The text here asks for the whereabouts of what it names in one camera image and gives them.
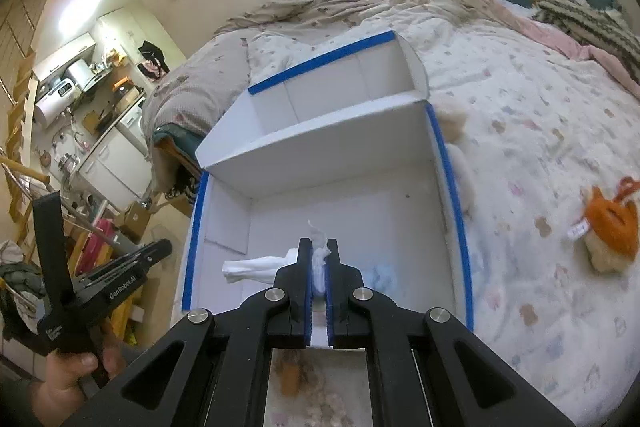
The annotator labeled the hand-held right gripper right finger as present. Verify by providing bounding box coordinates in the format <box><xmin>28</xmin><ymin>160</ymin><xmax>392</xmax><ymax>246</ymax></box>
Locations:
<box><xmin>325</xmin><ymin>239</ymin><xmax>577</xmax><ymax>427</ymax></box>

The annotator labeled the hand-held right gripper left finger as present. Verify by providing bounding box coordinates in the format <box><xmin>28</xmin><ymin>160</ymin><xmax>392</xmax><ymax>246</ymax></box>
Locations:
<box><xmin>65</xmin><ymin>238</ymin><xmax>314</xmax><ymax>427</ymax></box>

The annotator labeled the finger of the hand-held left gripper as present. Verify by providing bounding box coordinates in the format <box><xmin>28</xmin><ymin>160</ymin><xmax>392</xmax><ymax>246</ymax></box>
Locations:
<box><xmin>119</xmin><ymin>240</ymin><xmax>174</xmax><ymax>276</ymax></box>

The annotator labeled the white sock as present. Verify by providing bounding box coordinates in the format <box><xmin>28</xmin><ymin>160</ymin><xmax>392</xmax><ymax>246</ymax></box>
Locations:
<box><xmin>222</xmin><ymin>219</ymin><xmax>333</xmax><ymax>304</ymax></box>

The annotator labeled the white cardboard box blue tape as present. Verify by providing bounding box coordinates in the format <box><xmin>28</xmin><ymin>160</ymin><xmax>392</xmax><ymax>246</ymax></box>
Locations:
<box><xmin>170</xmin><ymin>30</ymin><xmax>475</xmax><ymax>351</ymax></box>

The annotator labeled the person's left hand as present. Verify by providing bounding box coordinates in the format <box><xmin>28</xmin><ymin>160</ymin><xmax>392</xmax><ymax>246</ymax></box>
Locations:
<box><xmin>30</xmin><ymin>331</ymin><xmax>127</xmax><ymax>427</ymax></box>

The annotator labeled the brown cardboard box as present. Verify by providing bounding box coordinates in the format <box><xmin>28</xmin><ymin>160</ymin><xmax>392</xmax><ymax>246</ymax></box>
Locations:
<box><xmin>122</xmin><ymin>201</ymin><xmax>155</xmax><ymax>244</ymax></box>

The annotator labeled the pink bag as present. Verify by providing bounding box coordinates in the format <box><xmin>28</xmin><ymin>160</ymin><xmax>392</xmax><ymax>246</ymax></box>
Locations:
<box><xmin>91</xmin><ymin>217</ymin><xmax>119</xmax><ymax>259</ymax></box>

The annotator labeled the light blue cloth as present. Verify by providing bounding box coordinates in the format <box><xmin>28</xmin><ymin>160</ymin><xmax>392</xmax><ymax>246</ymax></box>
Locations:
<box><xmin>361</xmin><ymin>263</ymin><xmax>402</xmax><ymax>304</ymax></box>

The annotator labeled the pile of clothes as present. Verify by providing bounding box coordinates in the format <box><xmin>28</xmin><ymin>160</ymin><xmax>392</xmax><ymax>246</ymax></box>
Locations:
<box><xmin>0</xmin><ymin>238</ymin><xmax>52</xmax><ymax>344</ymax></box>

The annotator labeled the white kitchen counter cabinet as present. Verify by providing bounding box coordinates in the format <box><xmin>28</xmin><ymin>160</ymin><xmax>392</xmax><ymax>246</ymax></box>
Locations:
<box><xmin>74</xmin><ymin>99</ymin><xmax>152</xmax><ymax>204</ymax></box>

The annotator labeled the white kitchen appliance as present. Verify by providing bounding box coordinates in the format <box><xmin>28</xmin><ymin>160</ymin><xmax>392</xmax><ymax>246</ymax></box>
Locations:
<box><xmin>34</xmin><ymin>77</ymin><xmax>84</xmax><ymax>128</ymax></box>

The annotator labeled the beige printed duvet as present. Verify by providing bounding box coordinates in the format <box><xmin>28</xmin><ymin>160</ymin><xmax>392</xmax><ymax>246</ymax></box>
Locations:
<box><xmin>144</xmin><ymin>0</ymin><xmax>483</xmax><ymax>145</ymax></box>

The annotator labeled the black hanging garment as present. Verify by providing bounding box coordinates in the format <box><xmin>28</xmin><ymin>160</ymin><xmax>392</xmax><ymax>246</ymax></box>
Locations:
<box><xmin>137</xmin><ymin>39</ymin><xmax>172</xmax><ymax>81</ymax></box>

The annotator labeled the beige plush toy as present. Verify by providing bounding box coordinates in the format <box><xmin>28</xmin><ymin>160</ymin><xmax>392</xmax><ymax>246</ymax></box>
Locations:
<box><xmin>432</xmin><ymin>99</ymin><xmax>477</xmax><ymax>214</ymax></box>

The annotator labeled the white printed bed quilt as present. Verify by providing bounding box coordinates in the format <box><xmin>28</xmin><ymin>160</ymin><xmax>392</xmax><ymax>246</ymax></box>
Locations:
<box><xmin>247</xmin><ymin>7</ymin><xmax>640</xmax><ymax>427</ymax></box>

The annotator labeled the orange plush toy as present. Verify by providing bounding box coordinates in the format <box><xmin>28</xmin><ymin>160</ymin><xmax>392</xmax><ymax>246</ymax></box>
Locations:
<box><xmin>579</xmin><ymin>176</ymin><xmax>640</xmax><ymax>274</ymax></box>

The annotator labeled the pink cloth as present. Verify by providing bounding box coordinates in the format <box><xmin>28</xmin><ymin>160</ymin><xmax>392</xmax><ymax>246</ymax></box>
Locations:
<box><xmin>477</xmin><ymin>0</ymin><xmax>640</xmax><ymax>100</ymax></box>

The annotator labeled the striped knitted cloth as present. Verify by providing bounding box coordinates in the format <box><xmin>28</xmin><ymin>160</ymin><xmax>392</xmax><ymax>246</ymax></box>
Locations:
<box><xmin>531</xmin><ymin>0</ymin><xmax>640</xmax><ymax>78</ymax></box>

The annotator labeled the wooden shelf frame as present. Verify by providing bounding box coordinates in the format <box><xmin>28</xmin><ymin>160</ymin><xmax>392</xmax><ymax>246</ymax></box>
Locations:
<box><xmin>0</xmin><ymin>47</ymin><xmax>40</xmax><ymax>239</ymax></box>

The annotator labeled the white wall cabinet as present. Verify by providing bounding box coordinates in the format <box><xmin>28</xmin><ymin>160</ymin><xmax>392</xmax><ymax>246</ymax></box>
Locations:
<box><xmin>32</xmin><ymin>32</ymin><xmax>97</xmax><ymax>81</ymax></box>

